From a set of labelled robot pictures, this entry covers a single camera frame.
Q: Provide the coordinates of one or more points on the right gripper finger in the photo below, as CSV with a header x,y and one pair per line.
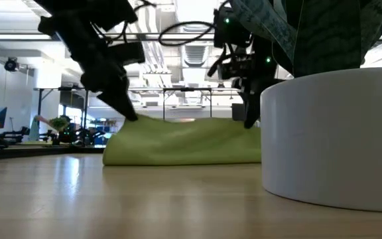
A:
x,y
253,109
243,106

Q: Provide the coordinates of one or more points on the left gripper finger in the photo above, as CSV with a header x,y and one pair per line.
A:
x,y
126,96
116,103

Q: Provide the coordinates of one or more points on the black background monitor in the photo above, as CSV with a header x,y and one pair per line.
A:
x,y
238,112

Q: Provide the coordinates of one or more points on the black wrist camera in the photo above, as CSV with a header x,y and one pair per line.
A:
x,y
237,66
126,53

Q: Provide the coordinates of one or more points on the snake plant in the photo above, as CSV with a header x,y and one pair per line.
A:
x,y
327,132

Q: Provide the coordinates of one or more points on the black ceiling camera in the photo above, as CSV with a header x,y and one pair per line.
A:
x,y
11,64

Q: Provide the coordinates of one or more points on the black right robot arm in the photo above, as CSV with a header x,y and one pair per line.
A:
x,y
230,33

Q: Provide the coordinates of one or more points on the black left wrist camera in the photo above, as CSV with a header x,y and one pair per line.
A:
x,y
126,53

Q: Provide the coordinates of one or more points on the black background workstation frame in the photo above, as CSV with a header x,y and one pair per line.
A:
x,y
38,113

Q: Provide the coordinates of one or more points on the green microfiber towel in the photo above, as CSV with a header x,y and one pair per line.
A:
x,y
177,142

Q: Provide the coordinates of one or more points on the small green background plant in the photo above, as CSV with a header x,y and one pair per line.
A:
x,y
59,123

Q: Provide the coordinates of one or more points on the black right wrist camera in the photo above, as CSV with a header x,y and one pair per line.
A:
x,y
237,66

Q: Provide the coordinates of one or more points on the black aluminium table frame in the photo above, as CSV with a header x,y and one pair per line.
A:
x,y
28,152

